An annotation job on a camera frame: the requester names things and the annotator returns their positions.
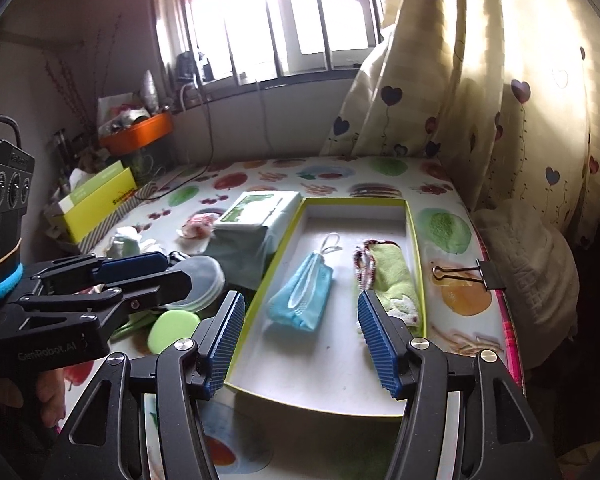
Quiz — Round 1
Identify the green towel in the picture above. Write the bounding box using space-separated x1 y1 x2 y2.
352 240 426 333

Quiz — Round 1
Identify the grey cloth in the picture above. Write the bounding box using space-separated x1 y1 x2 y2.
206 225 293 292

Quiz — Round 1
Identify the clear round plastic container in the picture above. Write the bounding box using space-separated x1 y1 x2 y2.
167 255 226 311

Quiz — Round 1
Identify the pink white cloth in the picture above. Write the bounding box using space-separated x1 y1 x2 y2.
175 211 217 256

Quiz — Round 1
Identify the green soap box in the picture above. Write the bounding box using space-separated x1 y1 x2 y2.
147 310 201 356

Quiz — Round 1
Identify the black white striped box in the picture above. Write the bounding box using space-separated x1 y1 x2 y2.
77 180 156 253

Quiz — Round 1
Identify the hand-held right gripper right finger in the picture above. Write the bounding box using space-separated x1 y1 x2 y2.
356 290 551 480

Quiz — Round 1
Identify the white quilted cushion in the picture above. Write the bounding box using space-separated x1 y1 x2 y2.
472 199 581 371

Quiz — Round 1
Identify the green-rimmed cardboard box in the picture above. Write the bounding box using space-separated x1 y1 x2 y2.
223 196 428 418

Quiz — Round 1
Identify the person's left hand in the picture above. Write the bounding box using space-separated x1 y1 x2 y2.
34 366 71 433

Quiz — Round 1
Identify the white tissue pack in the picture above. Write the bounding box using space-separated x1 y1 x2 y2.
214 191 302 241

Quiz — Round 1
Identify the barred window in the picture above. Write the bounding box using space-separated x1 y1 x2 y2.
150 0 386 91

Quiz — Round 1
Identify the orange basin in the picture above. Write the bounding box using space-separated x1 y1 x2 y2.
100 111 175 157

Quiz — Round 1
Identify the clear plastic bag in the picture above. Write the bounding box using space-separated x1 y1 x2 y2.
97 92 151 136

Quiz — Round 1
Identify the pink plaid cloth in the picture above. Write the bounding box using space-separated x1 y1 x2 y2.
495 290 526 388

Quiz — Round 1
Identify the black binder clip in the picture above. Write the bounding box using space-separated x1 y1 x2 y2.
432 258 507 291

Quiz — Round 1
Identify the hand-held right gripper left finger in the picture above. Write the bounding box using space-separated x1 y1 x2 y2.
55 291 247 480

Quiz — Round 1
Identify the blue face mask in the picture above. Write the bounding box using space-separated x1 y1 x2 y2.
266 232 342 331

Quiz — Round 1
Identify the silver foil cone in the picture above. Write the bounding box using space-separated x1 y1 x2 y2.
141 67 161 111

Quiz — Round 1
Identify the glass jar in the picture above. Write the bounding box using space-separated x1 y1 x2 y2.
122 150 156 186

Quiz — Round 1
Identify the white cable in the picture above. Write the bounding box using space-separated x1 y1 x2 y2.
257 82 275 153

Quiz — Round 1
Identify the heart-print curtain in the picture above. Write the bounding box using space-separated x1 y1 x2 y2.
320 0 600 251

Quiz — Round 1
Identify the black device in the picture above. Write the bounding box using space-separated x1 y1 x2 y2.
174 52 196 83

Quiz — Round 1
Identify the plain white sock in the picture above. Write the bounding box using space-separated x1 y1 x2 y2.
107 226 143 261

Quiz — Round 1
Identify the yellow-green carton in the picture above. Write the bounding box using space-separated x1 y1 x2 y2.
57 160 138 243

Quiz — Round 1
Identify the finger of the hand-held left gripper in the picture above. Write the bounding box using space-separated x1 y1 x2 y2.
7 270 193 333
30 252 168 293

